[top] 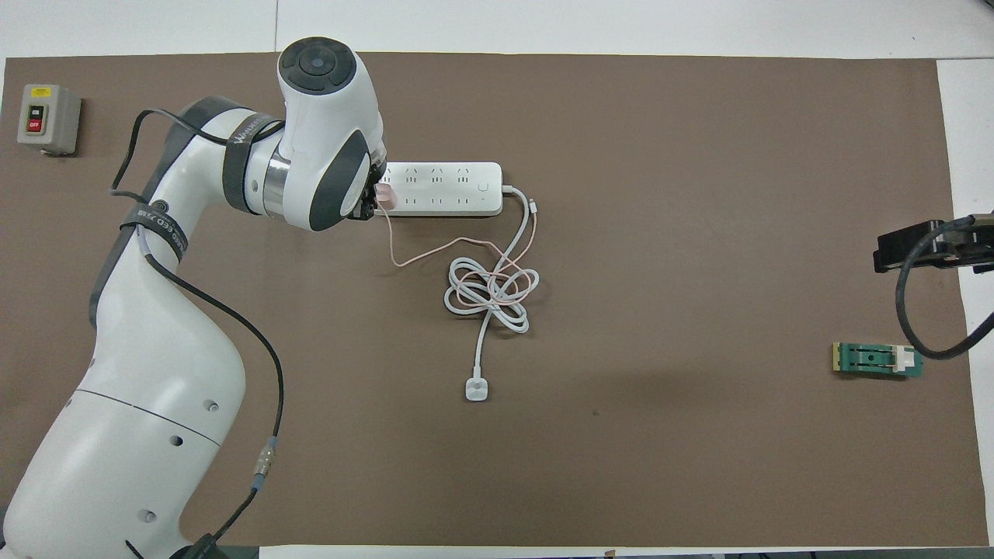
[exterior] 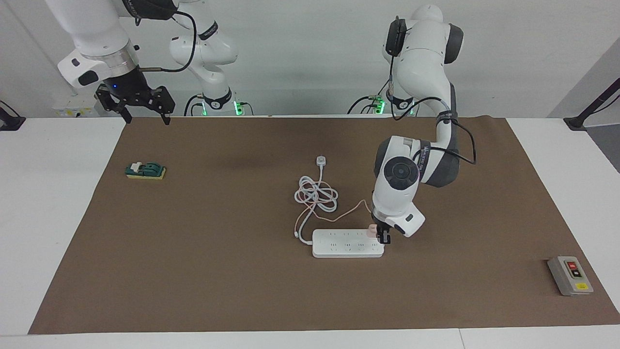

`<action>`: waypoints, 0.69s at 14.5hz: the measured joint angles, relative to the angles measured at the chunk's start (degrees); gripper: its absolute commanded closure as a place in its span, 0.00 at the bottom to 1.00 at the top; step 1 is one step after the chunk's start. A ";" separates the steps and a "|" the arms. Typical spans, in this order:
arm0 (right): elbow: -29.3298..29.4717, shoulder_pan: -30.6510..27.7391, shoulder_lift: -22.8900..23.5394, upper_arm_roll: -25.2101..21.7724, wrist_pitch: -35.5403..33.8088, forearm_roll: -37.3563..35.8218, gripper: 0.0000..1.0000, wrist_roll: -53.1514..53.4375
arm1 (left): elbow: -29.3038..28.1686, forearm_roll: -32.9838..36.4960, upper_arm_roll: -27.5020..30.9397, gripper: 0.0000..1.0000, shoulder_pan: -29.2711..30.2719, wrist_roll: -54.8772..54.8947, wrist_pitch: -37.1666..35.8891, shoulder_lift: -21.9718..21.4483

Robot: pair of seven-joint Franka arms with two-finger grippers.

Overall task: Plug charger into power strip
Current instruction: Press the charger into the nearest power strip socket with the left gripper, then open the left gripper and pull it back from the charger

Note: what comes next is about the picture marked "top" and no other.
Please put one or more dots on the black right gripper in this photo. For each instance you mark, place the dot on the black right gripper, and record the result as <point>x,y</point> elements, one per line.
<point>971,244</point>

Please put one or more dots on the pink charger adapter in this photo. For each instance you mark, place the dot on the pink charger adapter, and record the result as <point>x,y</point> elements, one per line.
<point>387,196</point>

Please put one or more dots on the white power strip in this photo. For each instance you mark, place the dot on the white power strip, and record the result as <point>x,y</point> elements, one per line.
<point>450,189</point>

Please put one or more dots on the brown table mat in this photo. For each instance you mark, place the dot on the brown table mat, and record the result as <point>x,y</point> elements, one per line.
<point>660,466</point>

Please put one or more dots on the green knife switch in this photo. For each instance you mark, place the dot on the green knife switch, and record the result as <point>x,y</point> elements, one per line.
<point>874,359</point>

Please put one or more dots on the grey on-off switch box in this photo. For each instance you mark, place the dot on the grey on-off switch box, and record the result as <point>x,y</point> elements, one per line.
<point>46,116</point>

